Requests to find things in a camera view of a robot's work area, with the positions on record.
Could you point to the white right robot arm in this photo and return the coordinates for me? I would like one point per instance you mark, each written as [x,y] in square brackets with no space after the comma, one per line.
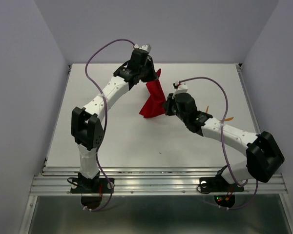
[263,156]

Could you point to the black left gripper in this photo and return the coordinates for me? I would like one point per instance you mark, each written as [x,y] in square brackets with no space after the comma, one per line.
[152,75]

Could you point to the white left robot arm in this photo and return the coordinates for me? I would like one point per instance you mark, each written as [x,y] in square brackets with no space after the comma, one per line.
[86,122]

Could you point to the aluminium rail frame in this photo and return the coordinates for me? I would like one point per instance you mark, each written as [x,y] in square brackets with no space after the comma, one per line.
[157,165]

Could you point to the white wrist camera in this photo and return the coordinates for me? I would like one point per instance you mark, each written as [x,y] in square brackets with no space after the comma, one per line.
[145,47]
[180,87]

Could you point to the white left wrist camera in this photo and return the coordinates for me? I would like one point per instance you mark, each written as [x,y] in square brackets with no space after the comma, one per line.
[145,47]

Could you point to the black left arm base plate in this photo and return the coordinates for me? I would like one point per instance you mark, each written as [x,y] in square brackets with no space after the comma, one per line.
[99,186]

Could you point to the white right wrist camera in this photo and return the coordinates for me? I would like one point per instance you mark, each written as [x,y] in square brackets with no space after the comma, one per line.
[180,87]

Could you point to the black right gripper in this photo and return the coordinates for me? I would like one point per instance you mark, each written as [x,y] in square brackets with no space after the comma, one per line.
[169,102]

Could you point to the red cloth napkin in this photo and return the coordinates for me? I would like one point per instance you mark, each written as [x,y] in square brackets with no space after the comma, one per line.
[153,107]

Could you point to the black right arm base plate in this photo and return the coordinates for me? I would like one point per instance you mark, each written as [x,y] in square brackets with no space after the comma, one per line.
[216,185]

